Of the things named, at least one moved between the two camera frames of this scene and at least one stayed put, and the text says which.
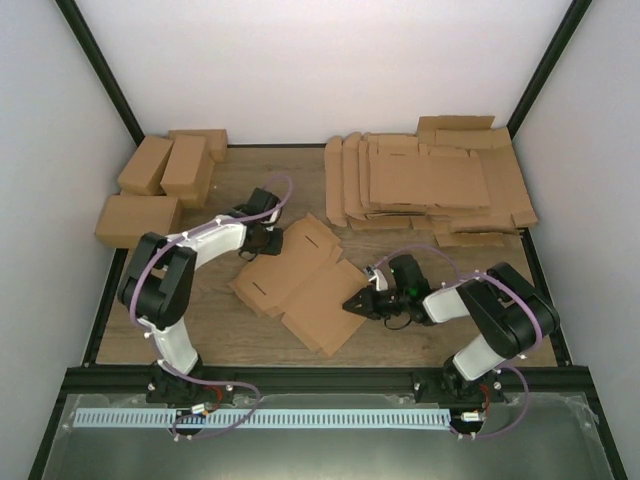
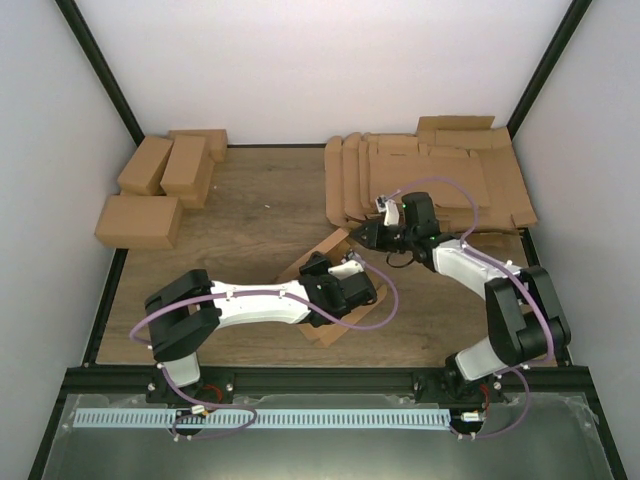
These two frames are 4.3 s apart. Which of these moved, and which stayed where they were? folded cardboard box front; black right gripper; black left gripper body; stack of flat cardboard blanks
Moved: black left gripper body; black right gripper
Stayed: folded cardboard box front; stack of flat cardboard blanks
